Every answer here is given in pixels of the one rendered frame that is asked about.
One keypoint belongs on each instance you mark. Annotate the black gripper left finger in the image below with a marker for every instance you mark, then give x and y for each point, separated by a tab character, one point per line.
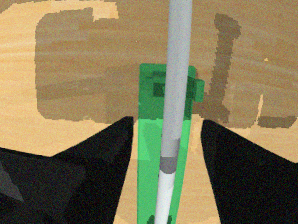
79	186

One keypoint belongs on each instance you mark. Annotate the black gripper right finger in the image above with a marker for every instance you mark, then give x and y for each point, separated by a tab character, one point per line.
250	184

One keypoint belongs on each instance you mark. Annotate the white tapered pin with red cap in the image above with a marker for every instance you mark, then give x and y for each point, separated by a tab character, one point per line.
176	81

